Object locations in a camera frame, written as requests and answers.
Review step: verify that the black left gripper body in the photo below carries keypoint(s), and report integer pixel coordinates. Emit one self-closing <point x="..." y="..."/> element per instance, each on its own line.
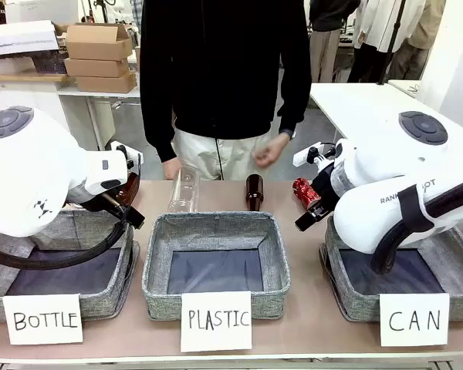
<point x="100" y="202"/>

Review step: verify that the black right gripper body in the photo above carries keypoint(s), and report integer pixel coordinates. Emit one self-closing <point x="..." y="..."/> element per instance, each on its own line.
<point x="326" y="185"/>

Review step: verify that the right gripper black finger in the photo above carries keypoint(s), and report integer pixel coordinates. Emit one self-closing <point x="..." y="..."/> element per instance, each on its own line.
<point x="305" y="223"/>
<point x="321" y="212"/>

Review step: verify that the crushed red can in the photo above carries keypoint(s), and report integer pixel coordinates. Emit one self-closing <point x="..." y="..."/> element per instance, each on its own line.
<point x="305" y="192"/>

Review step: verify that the brown glass bottle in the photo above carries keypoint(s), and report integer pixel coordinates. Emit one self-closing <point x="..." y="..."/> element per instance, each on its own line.
<point x="130" y="189"/>
<point x="254" y="192"/>

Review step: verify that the clear plastic bottle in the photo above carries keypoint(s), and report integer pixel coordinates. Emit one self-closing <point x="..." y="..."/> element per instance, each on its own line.
<point x="183" y="192"/>

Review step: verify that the person's left forearm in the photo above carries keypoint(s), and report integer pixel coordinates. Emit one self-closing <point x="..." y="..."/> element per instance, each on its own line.
<point x="295" y="108"/>

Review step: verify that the person's right forearm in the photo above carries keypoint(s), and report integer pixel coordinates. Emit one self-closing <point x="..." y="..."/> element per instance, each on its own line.
<point x="158" y="131"/>

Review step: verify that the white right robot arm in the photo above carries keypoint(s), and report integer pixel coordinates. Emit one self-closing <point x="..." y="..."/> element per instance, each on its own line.
<point x="389" y="181"/>

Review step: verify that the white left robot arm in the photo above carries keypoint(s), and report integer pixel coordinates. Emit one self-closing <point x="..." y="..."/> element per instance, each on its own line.
<point x="27" y="181"/>

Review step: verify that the grey fabric basket plastic sign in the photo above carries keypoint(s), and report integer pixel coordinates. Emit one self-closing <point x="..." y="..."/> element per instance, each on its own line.
<point x="158" y="270"/>

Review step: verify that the grey fabric basket bottle sign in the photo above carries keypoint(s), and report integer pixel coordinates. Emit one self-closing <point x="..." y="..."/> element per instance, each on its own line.
<point x="108" y="270"/>

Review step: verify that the white paper sign CAN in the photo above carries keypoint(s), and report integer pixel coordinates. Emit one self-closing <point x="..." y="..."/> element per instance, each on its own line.
<point x="414" y="320"/>

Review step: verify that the grey fabric basket can sign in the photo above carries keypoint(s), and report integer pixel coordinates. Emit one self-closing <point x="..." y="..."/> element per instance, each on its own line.
<point x="459" y="270"/>

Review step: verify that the person's left hand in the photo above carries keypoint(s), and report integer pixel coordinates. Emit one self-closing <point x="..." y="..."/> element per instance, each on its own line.
<point x="272" y="152"/>

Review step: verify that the person's right hand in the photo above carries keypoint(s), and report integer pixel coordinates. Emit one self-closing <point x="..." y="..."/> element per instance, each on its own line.
<point x="173" y="167"/>

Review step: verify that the white table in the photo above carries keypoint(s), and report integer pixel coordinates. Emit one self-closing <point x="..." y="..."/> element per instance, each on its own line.
<point x="362" y="104"/>

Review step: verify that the white desk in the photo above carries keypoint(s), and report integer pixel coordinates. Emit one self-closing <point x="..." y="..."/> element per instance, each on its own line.
<point x="100" y="96"/>

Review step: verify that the flat cardboard box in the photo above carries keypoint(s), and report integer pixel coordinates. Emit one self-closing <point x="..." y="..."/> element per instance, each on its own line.
<point x="96" y="67"/>
<point x="106" y="83"/>

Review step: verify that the white paper sign PLASTIC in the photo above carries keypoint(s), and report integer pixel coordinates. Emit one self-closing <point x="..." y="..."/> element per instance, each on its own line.
<point x="216" y="321"/>

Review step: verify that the white paper sign BOTTLE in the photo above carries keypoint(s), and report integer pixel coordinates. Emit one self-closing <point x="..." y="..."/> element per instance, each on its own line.
<point x="42" y="320"/>

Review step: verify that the wooden board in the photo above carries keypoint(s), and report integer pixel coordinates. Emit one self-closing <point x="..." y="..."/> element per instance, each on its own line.
<point x="23" y="78"/>

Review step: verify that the dark plastic crate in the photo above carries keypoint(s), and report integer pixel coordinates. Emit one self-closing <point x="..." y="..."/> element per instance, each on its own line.
<point x="52" y="61"/>

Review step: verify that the bystander in beige trousers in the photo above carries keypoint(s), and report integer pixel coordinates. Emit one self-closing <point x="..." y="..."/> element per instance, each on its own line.
<point x="328" y="34"/>

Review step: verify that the bystander in white coat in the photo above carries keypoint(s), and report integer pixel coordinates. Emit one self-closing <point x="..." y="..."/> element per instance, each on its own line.
<point x="374" y="38"/>

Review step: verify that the person in black sweater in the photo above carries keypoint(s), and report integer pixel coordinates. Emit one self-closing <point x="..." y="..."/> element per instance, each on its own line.
<point x="224" y="65"/>

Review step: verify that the black tripod pole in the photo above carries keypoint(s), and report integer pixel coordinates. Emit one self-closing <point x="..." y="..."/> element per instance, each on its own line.
<point x="393" y="42"/>

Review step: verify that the open cardboard box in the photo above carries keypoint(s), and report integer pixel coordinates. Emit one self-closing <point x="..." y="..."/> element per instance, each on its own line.
<point x="98" y="42"/>

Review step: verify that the bystander in tan jacket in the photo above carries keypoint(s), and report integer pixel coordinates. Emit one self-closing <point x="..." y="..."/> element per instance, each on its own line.
<point x="420" y="38"/>

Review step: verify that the white printed box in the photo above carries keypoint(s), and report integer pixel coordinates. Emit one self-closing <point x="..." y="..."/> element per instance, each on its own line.
<point x="21" y="38"/>

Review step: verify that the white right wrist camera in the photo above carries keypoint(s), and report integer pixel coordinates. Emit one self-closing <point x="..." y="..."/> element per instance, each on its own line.
<point x="306" y="156"/>

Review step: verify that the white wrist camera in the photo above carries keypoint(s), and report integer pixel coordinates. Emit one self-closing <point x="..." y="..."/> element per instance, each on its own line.
<point x="306" y="156"/>
<point x="123" y="151"/>

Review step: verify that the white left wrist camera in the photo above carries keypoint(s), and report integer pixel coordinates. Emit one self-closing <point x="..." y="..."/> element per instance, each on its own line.
<point x="123" y="151"/>

